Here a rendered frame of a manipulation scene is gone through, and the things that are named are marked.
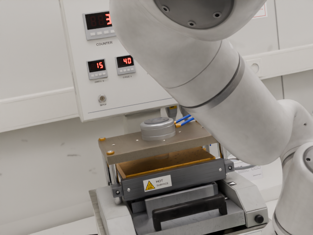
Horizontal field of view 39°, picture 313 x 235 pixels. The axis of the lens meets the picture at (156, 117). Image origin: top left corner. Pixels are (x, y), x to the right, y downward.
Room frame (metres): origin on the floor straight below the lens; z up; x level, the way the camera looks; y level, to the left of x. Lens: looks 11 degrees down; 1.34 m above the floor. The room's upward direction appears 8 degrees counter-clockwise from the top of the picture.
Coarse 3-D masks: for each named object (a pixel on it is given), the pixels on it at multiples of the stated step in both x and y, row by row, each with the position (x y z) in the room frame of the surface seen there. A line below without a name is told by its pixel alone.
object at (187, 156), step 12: (156, 156) 1.00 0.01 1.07; (168, 156) 1.00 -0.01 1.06; (180, 156) 0.99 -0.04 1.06; (192, 156) 0.98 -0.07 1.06; (204, 156) 0.97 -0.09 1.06; (120, 168) 0.98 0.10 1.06; (132, 168) 0.95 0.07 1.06; (144, 168) 0.94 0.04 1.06; (156, 168) 0.93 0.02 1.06; (168, 168) 0.93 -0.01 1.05
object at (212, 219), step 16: (176, 192) 0.90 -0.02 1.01; (192, 192) 0.90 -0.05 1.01; (208, 192) 0.90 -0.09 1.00; (128, 208) 0.95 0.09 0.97; (240, 208) 0.86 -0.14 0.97; (144, 224) 0.85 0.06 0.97; (176, 224) 0.83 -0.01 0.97; (192, 224) 0.82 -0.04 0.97; (208, 224) 0.83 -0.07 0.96; (224, 224) 0.84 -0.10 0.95; (240, 224) 0.84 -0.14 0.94
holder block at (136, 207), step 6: (198, 186) 0.95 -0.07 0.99; (216, 186) 0.95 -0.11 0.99; (174, 192) 0.94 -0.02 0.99; (216, 192) 0.95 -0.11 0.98; (144, 198) 0.93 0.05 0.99; (132, 204) 0.91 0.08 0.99; (138, 204) 0.91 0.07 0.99; (144, 204) 0.92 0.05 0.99; (132, 210) 0.91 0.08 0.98; (138, 210) 0.91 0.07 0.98; (144, 210) 0.92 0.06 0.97
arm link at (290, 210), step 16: (304, 144) 0.60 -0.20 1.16; (288, 160) 0.64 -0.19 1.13; (304, 160) 0.57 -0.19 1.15; (288, 176) 0.60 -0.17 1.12; (304, 176) 0.56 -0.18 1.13; (288, 192) 0.60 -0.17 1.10; (304, 192) 0.56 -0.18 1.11; (288, 208) 0.60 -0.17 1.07; (304, 208) 0.58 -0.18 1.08; (288, 224) 0.61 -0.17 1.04; (304, 224) 0.59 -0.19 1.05
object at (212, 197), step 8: (192, 200) 0.84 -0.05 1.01; (200, 200) 0.83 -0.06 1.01; (208, 200) 0.83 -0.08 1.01; (216, 200) 0.83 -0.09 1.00; (224, 200) 0.84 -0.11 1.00; (160, 208) 0.82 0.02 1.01; (168, 208) 0.82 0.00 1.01; (176, 208) 0.82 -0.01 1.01; (184, 208) 0.82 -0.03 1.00; (192, 208) 0.82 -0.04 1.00; (200, 208) 0.83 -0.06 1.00; (208, 208) 0.83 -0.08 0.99; (216, 208) 0.83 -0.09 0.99; (224, 208) 0.84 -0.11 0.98; (152, 216) 0.82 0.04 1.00; (160, 216) 0.81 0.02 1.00; (168, 216) 0.81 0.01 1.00; (176, 216) 0.81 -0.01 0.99; (184, 216) 0.82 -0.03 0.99; (160, 224) 0.81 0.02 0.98
